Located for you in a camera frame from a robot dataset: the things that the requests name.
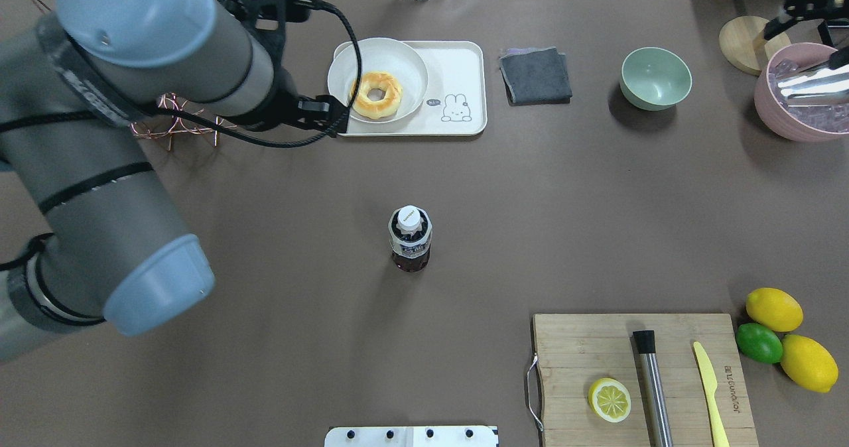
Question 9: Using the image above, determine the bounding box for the yellow lemon upper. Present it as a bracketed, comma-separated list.
[745, 287, 804, 333]

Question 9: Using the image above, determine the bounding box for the glazed donut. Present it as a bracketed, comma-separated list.
[350, 70, 403, 120]

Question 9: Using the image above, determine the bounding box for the yellow lemon lower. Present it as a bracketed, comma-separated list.
[779, 334, 839, 393]

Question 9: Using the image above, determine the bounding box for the wooden round stand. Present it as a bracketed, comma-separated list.
[718, 15, 791, 76]

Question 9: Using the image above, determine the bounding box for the bamboo cutting board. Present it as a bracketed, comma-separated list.
[533, 314, 759, 446]

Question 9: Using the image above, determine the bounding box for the yellow plastic knife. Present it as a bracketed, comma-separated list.
[692, 341, 730, 447]

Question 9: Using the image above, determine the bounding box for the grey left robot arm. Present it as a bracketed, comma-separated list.
[2, 0, 332, 361]

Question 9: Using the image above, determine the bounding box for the pink ice bucket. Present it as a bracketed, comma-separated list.
[753, 42, 847, 143]

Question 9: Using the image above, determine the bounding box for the white round plate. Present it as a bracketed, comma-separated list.
[327, 37, 428, 123]

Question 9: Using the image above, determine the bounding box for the steel muddler black tip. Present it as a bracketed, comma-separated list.
[633, 330, 674, 446]

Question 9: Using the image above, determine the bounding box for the green lime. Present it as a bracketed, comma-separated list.
[735, 322, 783, 363]

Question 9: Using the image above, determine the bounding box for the yellow lemon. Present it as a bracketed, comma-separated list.
[745, 287, 804, 333]
[779, 334, 839, 393]

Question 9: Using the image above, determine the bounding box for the copper wire bottle rack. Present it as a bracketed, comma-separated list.
[30, 0, 220, 152]

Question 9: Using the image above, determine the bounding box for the silver metal scoop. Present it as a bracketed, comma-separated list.
[776, 61, 848, 107]

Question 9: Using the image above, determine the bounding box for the tea bottle robot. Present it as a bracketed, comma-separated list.
[388, 205, 433, 273]

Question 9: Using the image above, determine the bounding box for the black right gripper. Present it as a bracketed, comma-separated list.
[762, 0, 848, 47]

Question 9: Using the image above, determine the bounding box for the mint green bowl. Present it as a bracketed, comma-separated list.
[619, 47, 692, 111]

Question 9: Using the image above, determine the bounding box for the half lemon slice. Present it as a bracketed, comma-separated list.
[586, 377, 633, 423]

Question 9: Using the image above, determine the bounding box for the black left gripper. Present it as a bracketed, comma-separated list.
[216, 0, 312, 68]

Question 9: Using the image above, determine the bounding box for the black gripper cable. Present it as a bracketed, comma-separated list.
[0, 0, 363, 149]

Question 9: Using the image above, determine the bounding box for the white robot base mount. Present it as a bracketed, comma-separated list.
[324, 425, 501, 446]

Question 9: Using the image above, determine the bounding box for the grey folded cloth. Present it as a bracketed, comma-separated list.
[498, 47, 573, 105]

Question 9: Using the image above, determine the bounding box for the cream rabbit print tray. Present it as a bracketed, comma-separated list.
[343, 41, 488, 137]

